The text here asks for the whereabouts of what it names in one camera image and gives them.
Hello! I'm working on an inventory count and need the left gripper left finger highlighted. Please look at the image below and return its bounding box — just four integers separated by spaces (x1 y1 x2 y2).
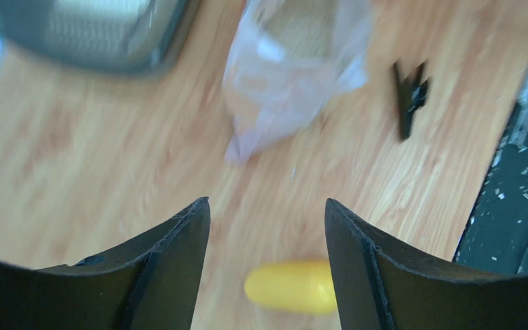
41 197 210 329

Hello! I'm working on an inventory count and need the yellow plastic scoop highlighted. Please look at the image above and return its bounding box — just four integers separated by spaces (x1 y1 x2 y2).
244 259 337 314

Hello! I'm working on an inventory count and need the grey litter box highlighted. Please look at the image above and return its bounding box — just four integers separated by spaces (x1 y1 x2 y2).
0 0 200 76

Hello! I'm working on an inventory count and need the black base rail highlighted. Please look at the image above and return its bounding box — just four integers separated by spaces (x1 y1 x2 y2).
453 69 528 275

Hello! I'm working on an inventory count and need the black bag clip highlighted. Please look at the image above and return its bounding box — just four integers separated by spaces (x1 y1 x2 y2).
392 60 430 141

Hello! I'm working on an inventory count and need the pink cat litter bag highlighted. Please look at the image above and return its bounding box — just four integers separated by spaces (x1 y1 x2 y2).
222 1 373 163

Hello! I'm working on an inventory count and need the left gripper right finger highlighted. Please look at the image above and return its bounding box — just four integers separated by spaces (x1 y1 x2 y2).
324 199 487 329

